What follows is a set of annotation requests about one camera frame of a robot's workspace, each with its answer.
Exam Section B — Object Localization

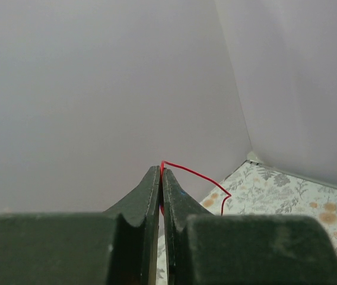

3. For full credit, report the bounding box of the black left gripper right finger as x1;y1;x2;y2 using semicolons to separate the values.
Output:
162;169;337;284

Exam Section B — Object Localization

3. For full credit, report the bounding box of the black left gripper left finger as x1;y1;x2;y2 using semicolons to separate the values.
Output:
0;166;160;284

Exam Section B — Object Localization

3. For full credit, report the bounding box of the red cable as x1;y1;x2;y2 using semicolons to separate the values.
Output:
159;160;232;217

